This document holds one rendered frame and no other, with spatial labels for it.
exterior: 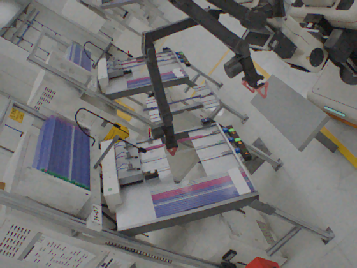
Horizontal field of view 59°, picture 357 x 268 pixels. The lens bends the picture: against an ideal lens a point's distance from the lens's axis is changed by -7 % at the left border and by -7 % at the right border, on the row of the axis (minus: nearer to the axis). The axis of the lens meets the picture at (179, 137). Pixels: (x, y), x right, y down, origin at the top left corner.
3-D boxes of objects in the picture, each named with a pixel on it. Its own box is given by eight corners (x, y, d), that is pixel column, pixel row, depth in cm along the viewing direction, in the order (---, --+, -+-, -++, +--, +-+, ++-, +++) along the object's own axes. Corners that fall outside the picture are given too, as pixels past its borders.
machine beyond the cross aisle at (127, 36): (165, 10, 664) (85, -47, 571) (173, 20, 597) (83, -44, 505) (127, 62, 708) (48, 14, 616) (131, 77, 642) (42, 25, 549)
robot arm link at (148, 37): (139, 34, 161) (134, 32, 170) (147, 59, 167) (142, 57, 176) (217, 6, 170) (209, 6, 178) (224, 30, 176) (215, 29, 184)
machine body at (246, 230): (254, 191, 266) (197, 161, 235) (294, 260, 209) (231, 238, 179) (203, 240, 287) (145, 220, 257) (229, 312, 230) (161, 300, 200)
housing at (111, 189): (118, 156, 216) (113, 138, 207) (125, 210, 176) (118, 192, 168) (106, 159, 215) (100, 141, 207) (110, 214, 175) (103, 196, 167)
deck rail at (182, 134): (217, 129, 224) (217, 121, 220) (218, 131, 222) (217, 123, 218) (111, 154, 216) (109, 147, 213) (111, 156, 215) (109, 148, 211)
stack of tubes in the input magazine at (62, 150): (89, 132, 199) (49, 112, 186) (90, 189, 158) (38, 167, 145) (79, 147, 204) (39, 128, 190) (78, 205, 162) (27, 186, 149)
